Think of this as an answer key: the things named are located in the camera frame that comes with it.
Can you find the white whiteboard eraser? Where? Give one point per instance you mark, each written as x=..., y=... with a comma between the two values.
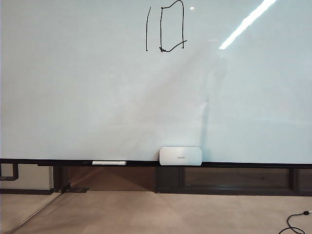
x=180, y=156

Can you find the white marker with black cap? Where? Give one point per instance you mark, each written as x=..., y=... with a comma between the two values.
x=109, y=162

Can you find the dark brown wooden cabinet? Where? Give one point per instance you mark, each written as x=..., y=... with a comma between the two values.
x=219, y=178

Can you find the white board with black frame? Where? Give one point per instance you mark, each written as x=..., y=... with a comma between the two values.
x=73, y=97

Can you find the black post with base plate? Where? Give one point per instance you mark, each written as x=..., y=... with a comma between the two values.
x=62, y=178

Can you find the black bent metal bracket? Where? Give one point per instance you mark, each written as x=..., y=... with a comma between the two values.
x=15, y=171

